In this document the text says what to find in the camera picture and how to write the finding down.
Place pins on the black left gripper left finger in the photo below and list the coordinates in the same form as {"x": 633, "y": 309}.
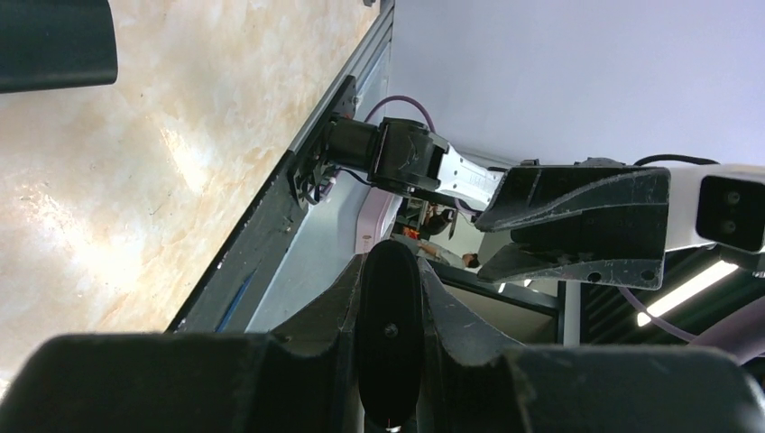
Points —
{"x": 299, "y": 377}

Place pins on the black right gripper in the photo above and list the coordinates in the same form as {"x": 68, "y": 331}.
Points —
{"x": 578, "y": 227}

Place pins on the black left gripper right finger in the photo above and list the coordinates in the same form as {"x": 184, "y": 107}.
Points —
{"x": 476, "y": 379}

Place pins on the black remote control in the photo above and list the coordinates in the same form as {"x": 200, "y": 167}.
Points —
{"x": 390, "y": 334}

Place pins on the black battery cover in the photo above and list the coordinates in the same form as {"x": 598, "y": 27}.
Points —
{"x": 57, "y": 44}

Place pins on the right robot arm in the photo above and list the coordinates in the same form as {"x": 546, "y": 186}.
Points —
{"x": 405, "y": 157}

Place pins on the pink white box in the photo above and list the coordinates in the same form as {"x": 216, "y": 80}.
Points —
{"x": 376, "y": 219}

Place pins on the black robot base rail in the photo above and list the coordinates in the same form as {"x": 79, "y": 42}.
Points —
{"x": 234, "y": 284}

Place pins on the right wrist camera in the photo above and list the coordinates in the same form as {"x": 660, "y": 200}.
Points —
{"x": 719, "y": 205}

